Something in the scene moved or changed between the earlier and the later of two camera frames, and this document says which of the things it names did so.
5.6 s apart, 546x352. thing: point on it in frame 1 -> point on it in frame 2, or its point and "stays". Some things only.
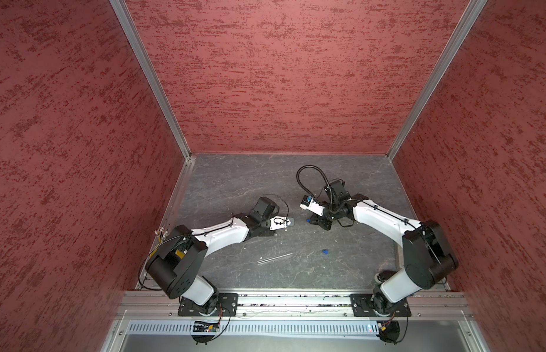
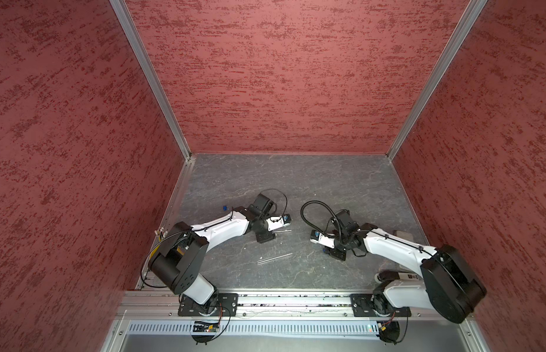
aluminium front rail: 423,305 stays
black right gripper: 320,221 -> 334,254
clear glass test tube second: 275,257 stays
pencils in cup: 162,234 stays
